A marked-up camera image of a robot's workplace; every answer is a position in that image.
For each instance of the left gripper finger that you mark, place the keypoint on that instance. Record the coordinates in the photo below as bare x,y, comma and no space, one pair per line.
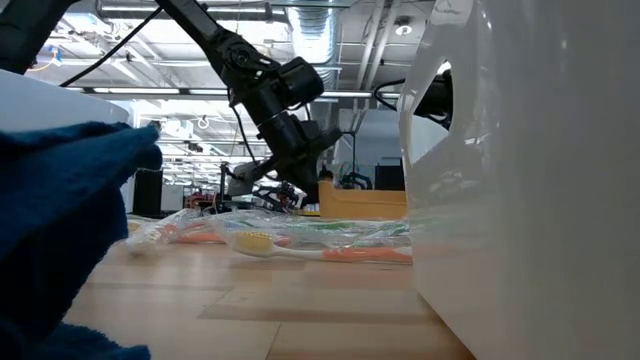
307,185

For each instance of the orange plastic bin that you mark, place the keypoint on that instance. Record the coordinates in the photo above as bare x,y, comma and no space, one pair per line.
360,202

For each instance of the white plastic bin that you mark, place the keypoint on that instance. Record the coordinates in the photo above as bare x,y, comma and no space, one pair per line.
525,200
50,105

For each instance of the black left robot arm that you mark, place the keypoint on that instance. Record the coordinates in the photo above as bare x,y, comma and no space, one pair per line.
210,30

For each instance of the black cabinet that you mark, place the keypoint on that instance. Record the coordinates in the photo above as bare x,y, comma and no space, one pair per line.
147,192

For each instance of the blue cloth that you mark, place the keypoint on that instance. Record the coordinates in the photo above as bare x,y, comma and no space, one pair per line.
60,210

